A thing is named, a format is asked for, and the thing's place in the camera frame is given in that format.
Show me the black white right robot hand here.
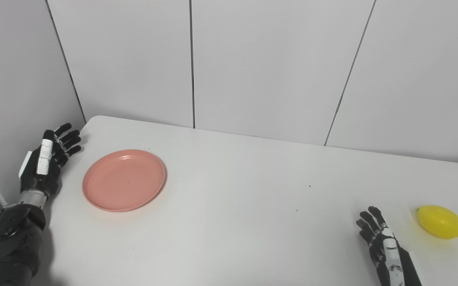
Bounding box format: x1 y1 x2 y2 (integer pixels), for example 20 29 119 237
356 206 423 286

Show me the pink round plate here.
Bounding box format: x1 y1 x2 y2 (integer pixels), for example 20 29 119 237
82 149 166 213

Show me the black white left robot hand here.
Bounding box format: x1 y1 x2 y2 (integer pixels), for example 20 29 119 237
18 122 82 199

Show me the yellow plastic lemon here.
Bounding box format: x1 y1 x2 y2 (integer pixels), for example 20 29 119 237
416 205 458 240

